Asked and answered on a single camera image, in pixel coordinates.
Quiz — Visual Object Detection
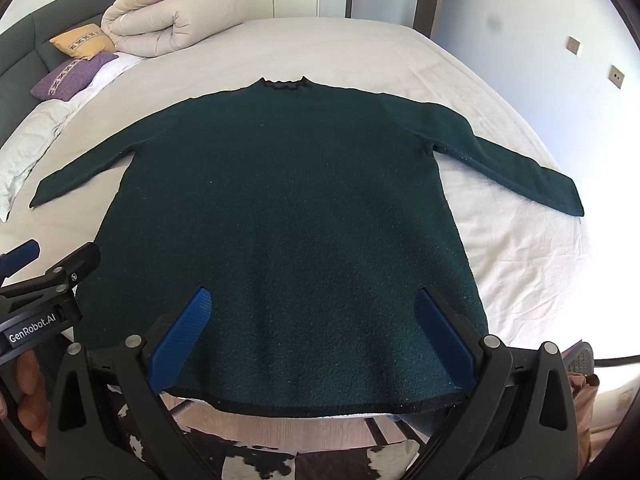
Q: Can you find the yellow patterned pillow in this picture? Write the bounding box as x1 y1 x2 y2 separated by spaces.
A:
49 23 119 61

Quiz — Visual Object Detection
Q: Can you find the person's left hand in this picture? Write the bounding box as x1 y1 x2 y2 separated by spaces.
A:
0 347 51 448

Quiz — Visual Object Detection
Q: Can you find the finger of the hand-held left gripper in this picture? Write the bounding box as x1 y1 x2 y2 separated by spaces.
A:
0 242 102 313
0 239 41 282

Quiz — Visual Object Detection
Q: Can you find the bed with white sheet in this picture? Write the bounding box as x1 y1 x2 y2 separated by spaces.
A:
0 17 640 413

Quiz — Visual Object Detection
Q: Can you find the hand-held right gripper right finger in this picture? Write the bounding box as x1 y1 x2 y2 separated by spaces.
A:
415 286 593 480

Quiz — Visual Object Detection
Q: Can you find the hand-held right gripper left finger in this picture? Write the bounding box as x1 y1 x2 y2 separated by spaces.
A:
45 286 213 480

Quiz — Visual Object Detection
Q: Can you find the purple patterned pillow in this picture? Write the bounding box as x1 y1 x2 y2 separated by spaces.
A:
30 51 120 102

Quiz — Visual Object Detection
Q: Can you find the black mesh office chair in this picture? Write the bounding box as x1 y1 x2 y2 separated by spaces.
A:
562 340 597 376

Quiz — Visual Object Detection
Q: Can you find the white pillow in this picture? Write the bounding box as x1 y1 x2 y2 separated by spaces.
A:
0 99 82 224

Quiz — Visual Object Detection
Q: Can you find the dark green sweater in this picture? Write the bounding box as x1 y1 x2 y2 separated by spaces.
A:
29 76 586 417

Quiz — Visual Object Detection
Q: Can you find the cowhide rug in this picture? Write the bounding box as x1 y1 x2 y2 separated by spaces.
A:
106 389 432 480

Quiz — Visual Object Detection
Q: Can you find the grey upholstered headboard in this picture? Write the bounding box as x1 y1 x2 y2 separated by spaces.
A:
0 0 133 147

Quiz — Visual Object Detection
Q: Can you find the folded beige duvet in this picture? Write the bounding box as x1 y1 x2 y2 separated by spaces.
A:
101 0 251 59

